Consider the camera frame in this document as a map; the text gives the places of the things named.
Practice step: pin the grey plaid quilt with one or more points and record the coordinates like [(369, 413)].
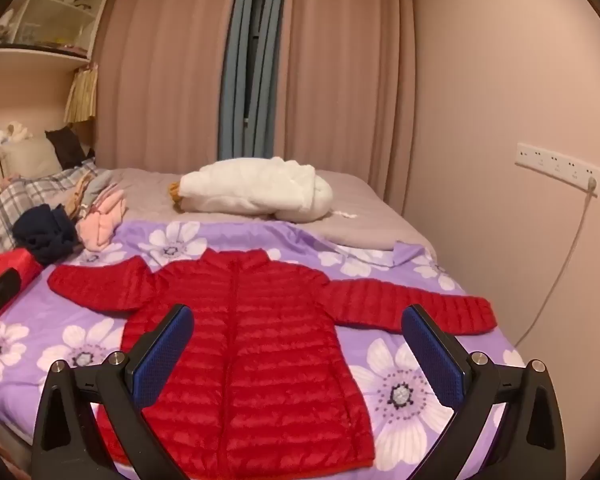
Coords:
[(20, 200)]

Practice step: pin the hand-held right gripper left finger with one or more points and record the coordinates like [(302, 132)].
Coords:
[(165, 355)]

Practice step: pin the brown pillow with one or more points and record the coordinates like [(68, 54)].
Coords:
[(67, 147)]

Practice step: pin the white wall socket strip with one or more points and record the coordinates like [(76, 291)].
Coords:
[(545, 160)]

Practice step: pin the blue curtain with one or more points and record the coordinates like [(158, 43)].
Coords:
[(232, 85)]

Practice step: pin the pleated beige hanging cloth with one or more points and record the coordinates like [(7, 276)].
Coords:
[(82, 95)]

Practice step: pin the white goose plush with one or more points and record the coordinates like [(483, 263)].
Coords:
[(250, 190)]

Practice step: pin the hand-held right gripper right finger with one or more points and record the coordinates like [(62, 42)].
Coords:
[(432, 355)]

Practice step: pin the grey garment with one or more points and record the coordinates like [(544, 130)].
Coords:
[(99, 185)]

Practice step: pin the dark window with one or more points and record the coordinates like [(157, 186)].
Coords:
[(260, 60)]

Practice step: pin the purple floral blanket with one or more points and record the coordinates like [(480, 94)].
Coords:
[(420, 360)]

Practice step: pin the navy garment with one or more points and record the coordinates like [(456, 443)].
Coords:
[(45, 232)]

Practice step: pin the pink curtain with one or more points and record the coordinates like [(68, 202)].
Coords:
[(170, 85), (345, 85)]

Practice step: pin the pink garment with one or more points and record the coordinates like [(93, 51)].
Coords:
[(100, 225)]

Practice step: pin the red puffer jacket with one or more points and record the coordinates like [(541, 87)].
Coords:
[(15, 261), (260, 320)]

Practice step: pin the beige plush toy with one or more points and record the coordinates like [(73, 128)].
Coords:
[(19, 131)]

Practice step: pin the white wall shelf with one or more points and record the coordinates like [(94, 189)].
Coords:
[(55, 55)]

